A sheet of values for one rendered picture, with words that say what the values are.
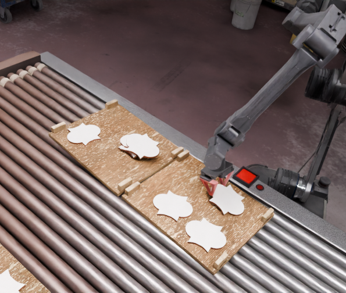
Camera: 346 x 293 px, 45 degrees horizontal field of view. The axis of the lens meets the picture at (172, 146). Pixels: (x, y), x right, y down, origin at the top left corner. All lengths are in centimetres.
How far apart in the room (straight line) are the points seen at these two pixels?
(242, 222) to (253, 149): 185
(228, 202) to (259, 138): 195
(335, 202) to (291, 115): 98
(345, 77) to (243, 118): 68
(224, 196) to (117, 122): 56
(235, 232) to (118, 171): 47
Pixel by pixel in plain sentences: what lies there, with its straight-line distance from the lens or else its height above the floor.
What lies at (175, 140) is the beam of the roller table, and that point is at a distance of 174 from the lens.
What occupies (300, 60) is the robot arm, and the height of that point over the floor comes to 149.
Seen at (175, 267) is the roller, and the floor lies 91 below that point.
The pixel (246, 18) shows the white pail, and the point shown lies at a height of 13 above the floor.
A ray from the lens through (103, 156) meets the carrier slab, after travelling 160.
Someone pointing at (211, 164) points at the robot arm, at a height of 113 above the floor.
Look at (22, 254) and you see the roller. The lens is 136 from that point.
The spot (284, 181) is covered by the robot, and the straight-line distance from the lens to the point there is 250.
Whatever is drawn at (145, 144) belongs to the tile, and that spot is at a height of 97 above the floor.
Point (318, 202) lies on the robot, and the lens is 271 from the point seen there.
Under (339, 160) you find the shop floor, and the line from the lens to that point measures 351.
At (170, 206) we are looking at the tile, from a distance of 144.
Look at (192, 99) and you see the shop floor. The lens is 365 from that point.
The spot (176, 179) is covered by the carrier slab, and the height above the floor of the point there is 94.
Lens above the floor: 202
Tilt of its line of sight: 40 degrees down
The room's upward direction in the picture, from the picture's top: 10 degrees clockwise
